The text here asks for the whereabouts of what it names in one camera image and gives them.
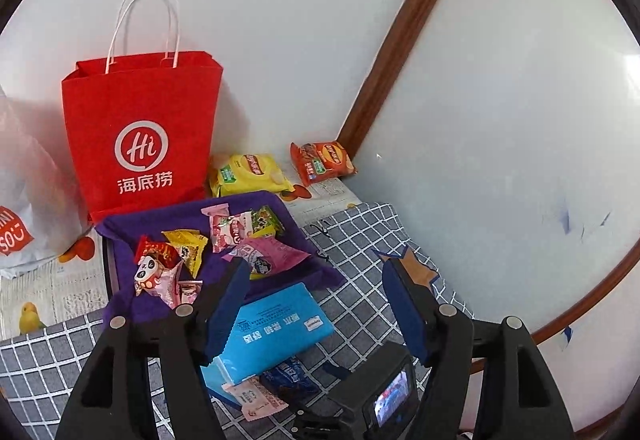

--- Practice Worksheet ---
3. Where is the pink white flat snack packet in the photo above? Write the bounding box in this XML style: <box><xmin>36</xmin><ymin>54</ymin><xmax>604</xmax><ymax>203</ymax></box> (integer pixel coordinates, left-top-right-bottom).
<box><xmin>222</xmin><ymin>380</ymin><xmax>288</xmax><ymax>422</ymax></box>

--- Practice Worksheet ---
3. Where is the pale pink snack packet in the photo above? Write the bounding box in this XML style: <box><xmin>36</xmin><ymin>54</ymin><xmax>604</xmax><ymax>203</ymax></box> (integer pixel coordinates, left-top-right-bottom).
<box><xmin>201</xmin><ymin>202</ymin><xmax>230</xmax><ymax>222</ymax></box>

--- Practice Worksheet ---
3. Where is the red white snack packet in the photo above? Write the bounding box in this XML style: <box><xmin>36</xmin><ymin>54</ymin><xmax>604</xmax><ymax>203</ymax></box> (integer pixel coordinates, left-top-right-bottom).
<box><xmin>209</xmin><ymin>212</ymin><xmax>253</xmax><ymax>253</ymax></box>

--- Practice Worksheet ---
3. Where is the pink panda snack packet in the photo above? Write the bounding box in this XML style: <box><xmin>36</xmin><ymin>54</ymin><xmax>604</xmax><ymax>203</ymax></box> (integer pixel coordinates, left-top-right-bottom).
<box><xmin>132</xmin><ymin>255</ymin><xmax>183</xmax><ymax>310</ymax></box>

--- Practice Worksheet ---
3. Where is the red paper bag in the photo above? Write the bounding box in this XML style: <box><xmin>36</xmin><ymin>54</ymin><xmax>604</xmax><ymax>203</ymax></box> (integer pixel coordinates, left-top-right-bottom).
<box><xmin>61</xmin><ymin>0</ymin><xmax>224</xmax><ymax>223</ymax></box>

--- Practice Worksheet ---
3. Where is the small pink brown snack packet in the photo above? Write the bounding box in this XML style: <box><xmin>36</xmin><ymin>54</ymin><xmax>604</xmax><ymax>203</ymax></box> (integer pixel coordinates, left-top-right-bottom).
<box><xmin>176</xmin><ymin>279</ymin><xmax>203</xmax><ymax>306</ymax></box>

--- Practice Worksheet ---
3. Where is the green triangular snack packet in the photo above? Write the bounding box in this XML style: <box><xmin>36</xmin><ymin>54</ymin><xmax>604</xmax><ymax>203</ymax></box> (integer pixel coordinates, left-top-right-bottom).
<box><xmin>250</xmin><ymin>205</ymin><xmax>285</xmax><ymax>238</ymax></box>

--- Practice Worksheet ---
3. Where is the grey checked blanket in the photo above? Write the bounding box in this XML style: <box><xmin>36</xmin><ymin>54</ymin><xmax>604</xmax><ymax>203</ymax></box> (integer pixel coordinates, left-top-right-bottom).
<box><xmin>0</xmin><ymin>202</ymin><xmax>476</xmax><ymax>440</ymax></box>

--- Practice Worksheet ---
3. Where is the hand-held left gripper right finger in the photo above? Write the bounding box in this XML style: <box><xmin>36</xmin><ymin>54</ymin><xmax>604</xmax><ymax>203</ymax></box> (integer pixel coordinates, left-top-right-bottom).
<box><xmin>381</xmin><ymin>257</ymin><xmax>576</xmax><ymax>440</ymax></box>

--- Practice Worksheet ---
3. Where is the blue tissue pack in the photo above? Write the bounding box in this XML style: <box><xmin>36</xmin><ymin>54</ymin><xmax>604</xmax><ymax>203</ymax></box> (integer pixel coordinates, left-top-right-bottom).
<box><xmin>200</xmin><ymin>282</ymin><xmax>336</xmax><ymax>403</ymax></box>

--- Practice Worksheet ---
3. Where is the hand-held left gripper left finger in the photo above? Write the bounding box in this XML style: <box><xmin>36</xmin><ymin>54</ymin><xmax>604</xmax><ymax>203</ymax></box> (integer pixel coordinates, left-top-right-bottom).
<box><xmin>55</xmin><ymin>257</ymin><xmax>252</xmax><ymax>440</ymax></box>

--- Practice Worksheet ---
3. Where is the purple fabric tray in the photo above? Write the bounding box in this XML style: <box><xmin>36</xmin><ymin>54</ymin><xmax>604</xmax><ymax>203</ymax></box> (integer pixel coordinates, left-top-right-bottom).
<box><xmin>95</xmin><ymin>191</ymin><xmax>346</xmax><ymax>336</ymax></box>

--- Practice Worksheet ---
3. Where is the yellow snack packet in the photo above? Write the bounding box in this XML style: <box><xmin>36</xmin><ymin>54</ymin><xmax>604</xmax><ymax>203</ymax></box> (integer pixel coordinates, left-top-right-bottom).
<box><xmin>161</xmin><ymin>229</ymin><xmax>210</xmax><ymax>278</ymax></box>

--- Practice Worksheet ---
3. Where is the small red snack packet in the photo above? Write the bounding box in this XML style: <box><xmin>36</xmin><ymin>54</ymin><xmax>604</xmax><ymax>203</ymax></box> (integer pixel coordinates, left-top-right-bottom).
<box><xmin>136</xmin><ymin>236</ymin><xmax>183</xmax><ymax>271</ymax></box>

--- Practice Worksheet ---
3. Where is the brown wooden frame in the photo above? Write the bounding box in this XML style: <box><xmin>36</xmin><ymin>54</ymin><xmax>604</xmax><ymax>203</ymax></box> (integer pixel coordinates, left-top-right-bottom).
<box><xmin>337</xmin><ymin>0</ymin><xmax>640</xmax><ymax>346</ymax></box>

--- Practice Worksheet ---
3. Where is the dark blue snack packet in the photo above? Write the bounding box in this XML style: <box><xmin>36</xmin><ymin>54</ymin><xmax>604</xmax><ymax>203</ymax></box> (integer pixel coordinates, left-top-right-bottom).
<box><xmin>260</xmin><ymin>355</ymin><xmax>318</xmax><ymax>403</ymax></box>

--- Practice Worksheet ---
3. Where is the large pink snack packet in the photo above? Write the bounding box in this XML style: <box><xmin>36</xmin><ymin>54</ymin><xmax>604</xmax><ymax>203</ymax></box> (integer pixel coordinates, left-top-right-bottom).
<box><xmin>221</xmin><ymin>237</ymin><xmax>312</xmax><ymax>281</ymax></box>

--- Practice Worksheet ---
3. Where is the white plastic bag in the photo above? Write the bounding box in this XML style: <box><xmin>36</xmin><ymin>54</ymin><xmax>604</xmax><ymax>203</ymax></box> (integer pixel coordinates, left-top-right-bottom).
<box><xmin>0</xmin><ymin>85</ymin><xmax>93</xmax><ymax>278</ymax></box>

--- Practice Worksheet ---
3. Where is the orange chips bag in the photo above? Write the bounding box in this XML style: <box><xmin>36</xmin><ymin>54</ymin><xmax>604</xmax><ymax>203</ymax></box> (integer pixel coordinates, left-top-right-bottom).
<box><xmin>290</xmin><ymin>141</ymin><xmax>357</xmax><ymax>187</ymax></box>

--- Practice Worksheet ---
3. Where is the yellow chips bag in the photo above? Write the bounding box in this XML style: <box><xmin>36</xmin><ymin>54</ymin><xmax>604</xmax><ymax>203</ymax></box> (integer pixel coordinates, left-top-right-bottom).
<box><xmin>209</xmin><ymin>153</ymin><xmax>296</xmax><ymax>198</ymax></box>

